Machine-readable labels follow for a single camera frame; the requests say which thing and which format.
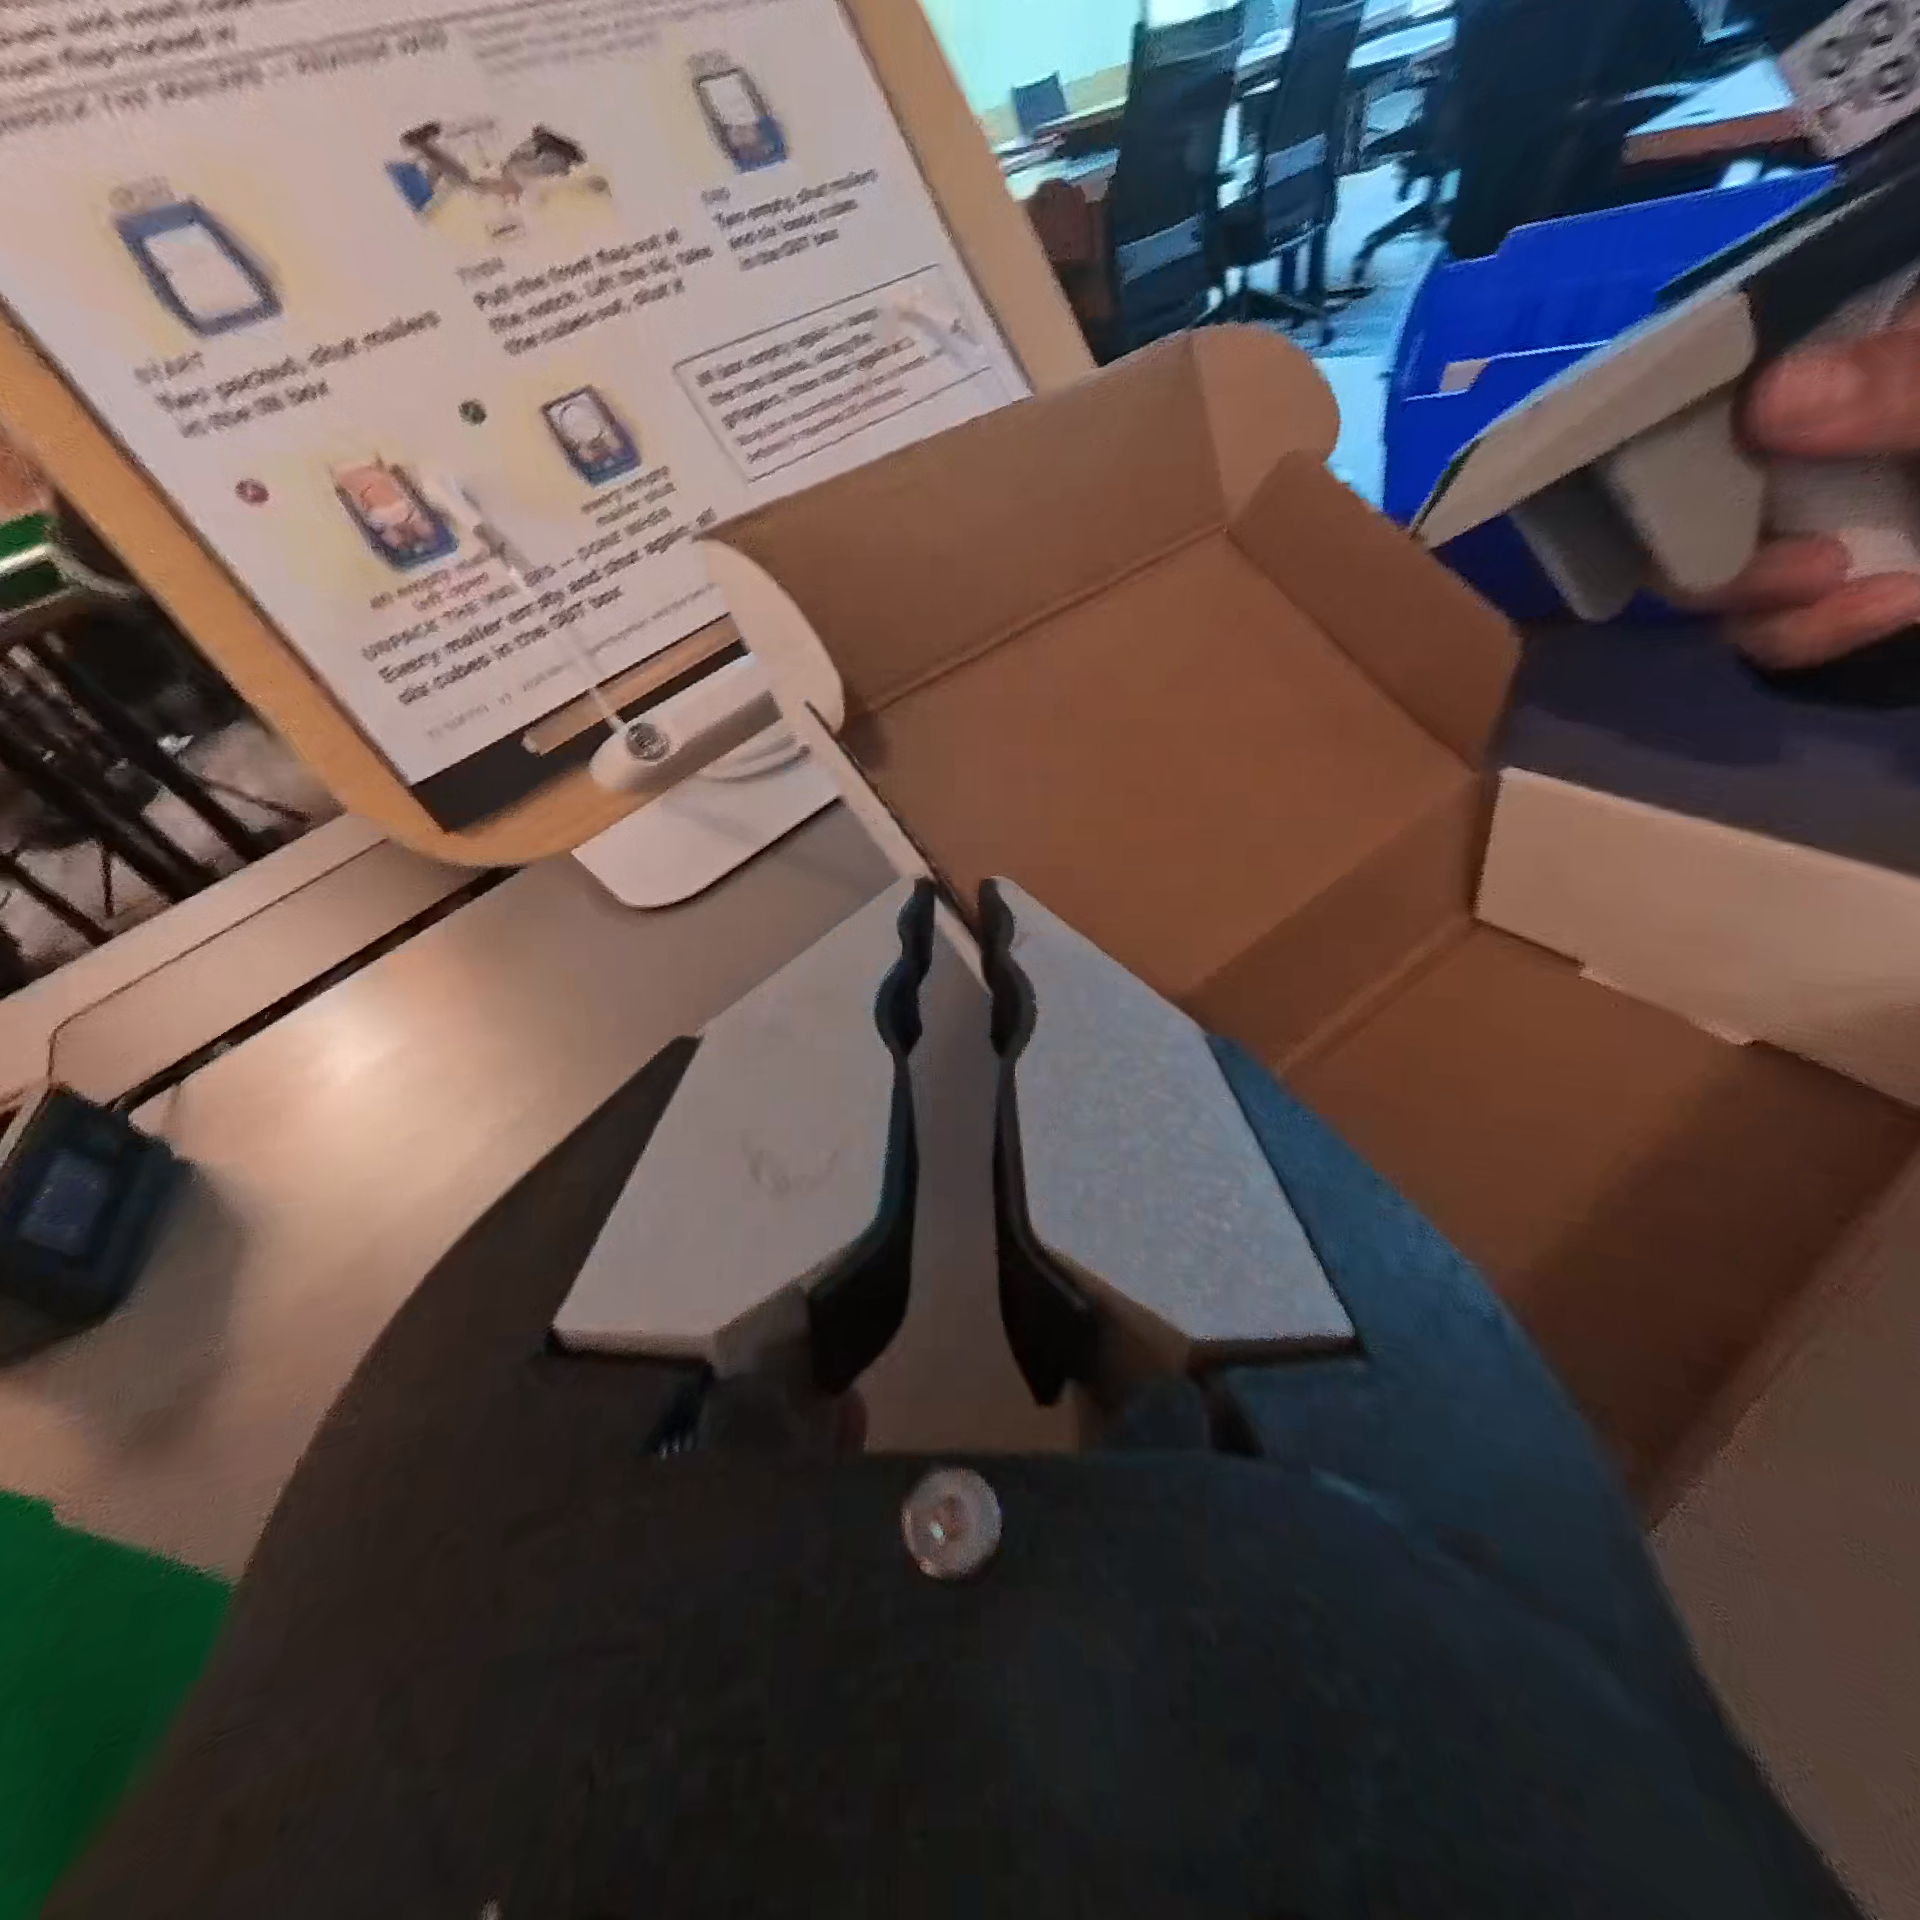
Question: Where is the instruction sheet on wooden stand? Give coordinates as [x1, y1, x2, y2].
[0, 0, 1100, 873]

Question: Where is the person's right hand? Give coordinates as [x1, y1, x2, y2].
[1708, 320, 1920, 671]

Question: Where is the brown padded chair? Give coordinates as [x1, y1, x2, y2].
[1031, 180, 1120, 363]

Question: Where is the black device with screen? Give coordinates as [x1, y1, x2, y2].
[0, 1085, 192, 1338]

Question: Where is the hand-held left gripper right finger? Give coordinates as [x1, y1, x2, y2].
[974, 878, 1361, 1407]

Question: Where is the blue plastic bin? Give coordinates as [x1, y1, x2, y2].
[1380, 164, 1851, 621]

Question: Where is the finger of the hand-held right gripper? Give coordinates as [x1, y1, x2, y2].
[1511, 481, 1675, 623]
[1410, 293, 1777, 595]

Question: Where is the white cardboard mailer box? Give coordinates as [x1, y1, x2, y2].
[694, 324, 1920, 1920]

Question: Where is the printed instruction sheet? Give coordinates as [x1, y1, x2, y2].
[0, 0, 1038, 834]

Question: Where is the dark metal rack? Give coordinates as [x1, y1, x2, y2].
[0, 600, 324, 983]

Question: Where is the green plastic bin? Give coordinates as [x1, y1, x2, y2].
[0, 1485, 240, 1920]
[0, 508, 70, 618]

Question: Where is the black office chair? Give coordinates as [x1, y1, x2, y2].
[1222, 0, 1372, 344]
[1104, 11, 1251, 367]

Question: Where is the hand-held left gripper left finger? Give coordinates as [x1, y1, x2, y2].
[552, 878, 940, 1404]

